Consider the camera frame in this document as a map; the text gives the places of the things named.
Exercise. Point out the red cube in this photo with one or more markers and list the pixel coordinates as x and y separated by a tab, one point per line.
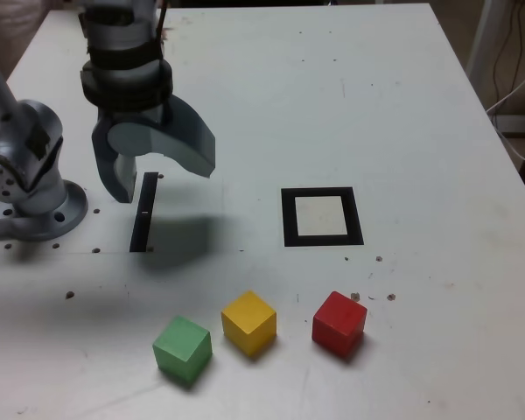
339	324

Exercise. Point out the black tape square outline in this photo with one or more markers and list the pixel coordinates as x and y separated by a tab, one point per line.
289	219

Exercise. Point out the white post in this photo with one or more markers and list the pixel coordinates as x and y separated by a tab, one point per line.
481	39

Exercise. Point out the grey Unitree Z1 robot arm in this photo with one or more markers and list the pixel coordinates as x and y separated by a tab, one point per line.
26	131

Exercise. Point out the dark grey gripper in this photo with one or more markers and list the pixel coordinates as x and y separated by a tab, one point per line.
149	117

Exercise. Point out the green cube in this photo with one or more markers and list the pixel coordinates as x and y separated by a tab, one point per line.
181	350

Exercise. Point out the yellow cube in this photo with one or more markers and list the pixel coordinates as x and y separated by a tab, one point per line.
247	321

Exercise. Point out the black tape strip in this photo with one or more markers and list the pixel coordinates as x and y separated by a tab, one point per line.
142	227

